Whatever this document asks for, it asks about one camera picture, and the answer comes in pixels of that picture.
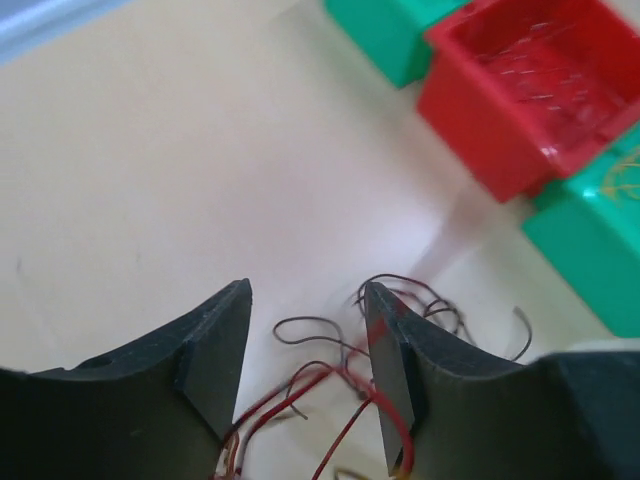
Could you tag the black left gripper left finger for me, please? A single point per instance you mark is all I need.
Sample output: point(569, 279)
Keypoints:
point(158, 407)

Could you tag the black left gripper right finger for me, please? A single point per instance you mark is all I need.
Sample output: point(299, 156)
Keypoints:
point(463, 413)

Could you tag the near green plastic bin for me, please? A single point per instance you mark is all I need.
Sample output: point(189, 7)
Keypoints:
point(587, 227)

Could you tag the green plastic bin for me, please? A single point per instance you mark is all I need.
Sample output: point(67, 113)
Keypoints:
point(390, 33)
point(587, 227)

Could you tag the red plastic bin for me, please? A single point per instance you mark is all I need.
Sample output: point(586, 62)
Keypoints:
point(527, 92)

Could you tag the far green plastic bin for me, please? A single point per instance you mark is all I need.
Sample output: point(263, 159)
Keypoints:
point(390, 33)

